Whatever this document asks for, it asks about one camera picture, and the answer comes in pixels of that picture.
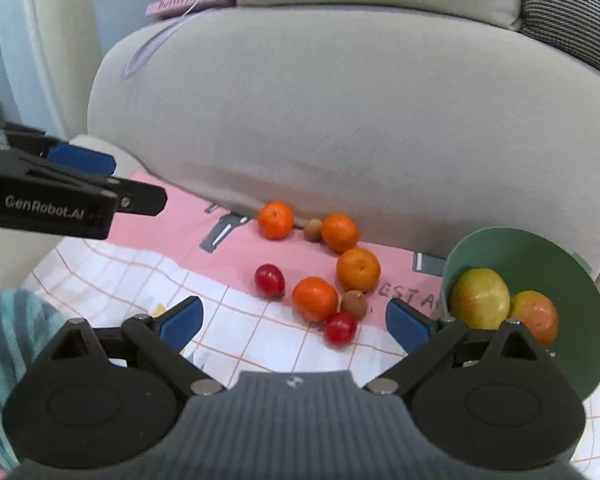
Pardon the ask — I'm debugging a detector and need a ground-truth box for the red plum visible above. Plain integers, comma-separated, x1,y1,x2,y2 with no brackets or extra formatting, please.
323,312,358,347
254,264,286,300

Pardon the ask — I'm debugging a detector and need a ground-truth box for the orange mandarin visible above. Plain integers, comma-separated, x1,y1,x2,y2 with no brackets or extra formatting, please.
257,201,295,241
321,213,361,254
292,276,340,323
336,248,382,293

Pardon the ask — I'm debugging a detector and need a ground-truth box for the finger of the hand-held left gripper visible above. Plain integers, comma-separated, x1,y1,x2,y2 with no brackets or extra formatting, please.
15,152,169,217
0,121,117,177

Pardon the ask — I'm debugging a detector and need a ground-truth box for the white door frame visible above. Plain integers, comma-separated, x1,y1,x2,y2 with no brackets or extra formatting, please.
0,0,106,137

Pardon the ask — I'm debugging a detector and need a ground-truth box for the red-orange apple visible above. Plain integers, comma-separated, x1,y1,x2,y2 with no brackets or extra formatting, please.
509,290,560,348

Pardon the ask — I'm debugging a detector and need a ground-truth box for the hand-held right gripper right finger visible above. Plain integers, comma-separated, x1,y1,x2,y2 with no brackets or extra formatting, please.
362,298,556,396

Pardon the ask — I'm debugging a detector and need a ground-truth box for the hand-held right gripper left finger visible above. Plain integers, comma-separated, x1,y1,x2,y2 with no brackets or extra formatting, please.
40,296,226,397

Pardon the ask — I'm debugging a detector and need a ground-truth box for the yellow-green apple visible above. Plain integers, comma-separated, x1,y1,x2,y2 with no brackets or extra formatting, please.
448,268,511,331

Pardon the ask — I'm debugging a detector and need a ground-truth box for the pink printed blanket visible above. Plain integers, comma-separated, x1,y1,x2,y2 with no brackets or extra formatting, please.
22,170,600,480

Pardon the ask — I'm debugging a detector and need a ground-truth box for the grey striped pillow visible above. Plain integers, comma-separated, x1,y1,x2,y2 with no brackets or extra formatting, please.
519,0,600,86

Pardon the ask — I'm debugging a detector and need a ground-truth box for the green bowl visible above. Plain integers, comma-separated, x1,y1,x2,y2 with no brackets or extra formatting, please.
441,227,600,403

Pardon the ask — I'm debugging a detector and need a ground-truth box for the large grey fabric cushion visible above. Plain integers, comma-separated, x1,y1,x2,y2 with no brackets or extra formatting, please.
0,7,600,291

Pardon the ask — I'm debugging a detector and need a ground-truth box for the pink gift box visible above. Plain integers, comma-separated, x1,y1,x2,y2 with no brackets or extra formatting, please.
145,0,242,21

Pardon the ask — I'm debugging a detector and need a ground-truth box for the teal striped cloth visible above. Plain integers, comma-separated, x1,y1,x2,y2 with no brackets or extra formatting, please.
0,287,67,472

